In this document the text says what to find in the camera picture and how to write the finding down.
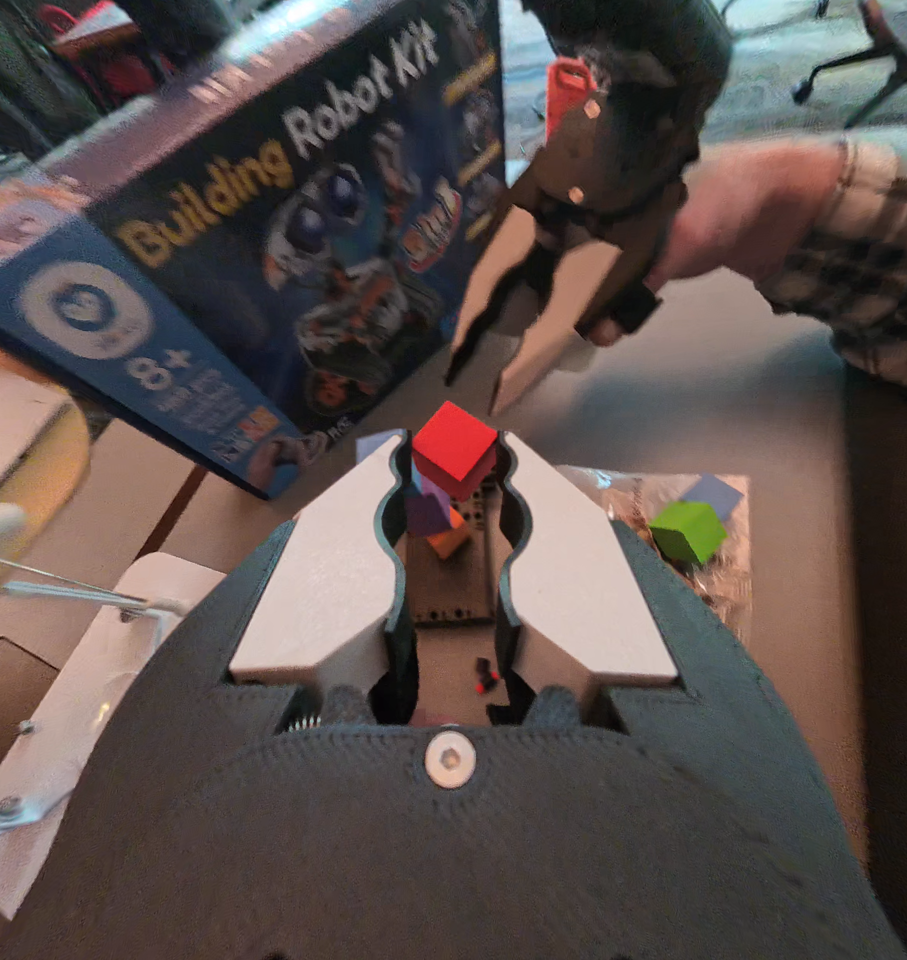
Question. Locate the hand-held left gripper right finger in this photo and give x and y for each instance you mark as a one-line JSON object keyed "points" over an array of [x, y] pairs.
{"points": [[588, 600]]}

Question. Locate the blue toy robot box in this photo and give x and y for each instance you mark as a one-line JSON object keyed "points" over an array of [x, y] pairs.
{"points": [[236, 225]]}

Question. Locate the small black red pin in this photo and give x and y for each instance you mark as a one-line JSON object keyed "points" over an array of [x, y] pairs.
{"points": [[487, 679]]}

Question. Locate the orange plastic container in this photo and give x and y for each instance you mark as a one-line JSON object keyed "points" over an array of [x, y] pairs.
{"points": [[570, 97]]}

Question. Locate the person's right hand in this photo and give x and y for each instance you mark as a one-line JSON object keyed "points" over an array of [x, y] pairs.
{"points": [[746, 210]]}

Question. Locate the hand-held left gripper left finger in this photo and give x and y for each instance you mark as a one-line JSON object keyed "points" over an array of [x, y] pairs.
{"points": [[318, 600]]}

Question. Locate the green foam cube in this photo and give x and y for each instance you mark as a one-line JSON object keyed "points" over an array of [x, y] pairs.
{"points": [[686, 532]]}

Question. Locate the white book stand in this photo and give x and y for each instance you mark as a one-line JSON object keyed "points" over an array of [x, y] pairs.
{"points": [[123, 637]]}

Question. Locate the blue foam cube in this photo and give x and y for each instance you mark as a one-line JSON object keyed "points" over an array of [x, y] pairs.
{"points": [[716, 495], [371, 448]]}

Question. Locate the person's right forearm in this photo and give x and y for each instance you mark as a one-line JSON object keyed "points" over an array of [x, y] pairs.
{"points": [[873, 247]]}

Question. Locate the orange foam cube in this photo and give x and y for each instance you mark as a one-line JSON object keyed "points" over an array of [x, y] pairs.
{"points": [[450, 544]]}

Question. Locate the purple foam cube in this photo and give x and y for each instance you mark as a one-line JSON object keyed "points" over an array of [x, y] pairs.
{"points": [[427, 517], [435, 487]]}

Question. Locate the black office chair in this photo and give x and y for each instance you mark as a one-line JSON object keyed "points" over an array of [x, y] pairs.
{"points": [[873, 60]]}

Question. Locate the clear bag of building parts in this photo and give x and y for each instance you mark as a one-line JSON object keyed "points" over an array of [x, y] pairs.
{"points": [[723, 585]]}

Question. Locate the black perforated building plate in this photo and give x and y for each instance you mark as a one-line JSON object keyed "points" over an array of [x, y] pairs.
{"points": [[453, 592]]}

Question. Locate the white instruction booklet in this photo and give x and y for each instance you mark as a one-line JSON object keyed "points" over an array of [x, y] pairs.
{"points": [[11, 420]]}

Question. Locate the red foam cube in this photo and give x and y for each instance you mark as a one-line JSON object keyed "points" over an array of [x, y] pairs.
{"points": [[453, 442]]}

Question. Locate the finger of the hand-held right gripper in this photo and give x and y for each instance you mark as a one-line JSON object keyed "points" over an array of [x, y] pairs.
{"points": [[491, 270], [566, 300]]}

